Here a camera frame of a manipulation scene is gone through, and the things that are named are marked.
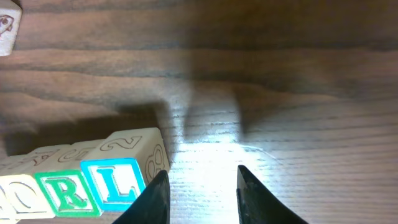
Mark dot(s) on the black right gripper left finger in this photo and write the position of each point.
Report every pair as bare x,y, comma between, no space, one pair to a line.
153,204

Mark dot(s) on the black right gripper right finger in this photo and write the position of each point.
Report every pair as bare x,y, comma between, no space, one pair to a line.
257,204

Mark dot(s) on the blue L block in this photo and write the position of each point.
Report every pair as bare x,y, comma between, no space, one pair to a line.
120,167

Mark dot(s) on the green R wooden block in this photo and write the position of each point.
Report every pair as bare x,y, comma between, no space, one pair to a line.
63,184

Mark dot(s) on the yellow O wooden block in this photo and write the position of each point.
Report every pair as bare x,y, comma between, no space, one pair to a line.
21,188

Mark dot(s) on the yellow C wooden block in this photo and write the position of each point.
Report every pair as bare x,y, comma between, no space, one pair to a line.
6,214

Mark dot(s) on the green V block centre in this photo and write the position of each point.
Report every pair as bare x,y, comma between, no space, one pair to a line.
11,15

